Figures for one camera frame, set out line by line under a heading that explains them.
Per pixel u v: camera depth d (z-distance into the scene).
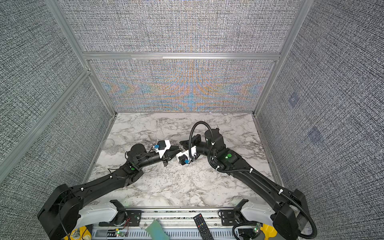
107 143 0.98
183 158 0.58
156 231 0.70
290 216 0.38
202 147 0.61
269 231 0.70
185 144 0.66
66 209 0.41
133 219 0.73
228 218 0.73
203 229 0.70
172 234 0.70
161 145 0.58
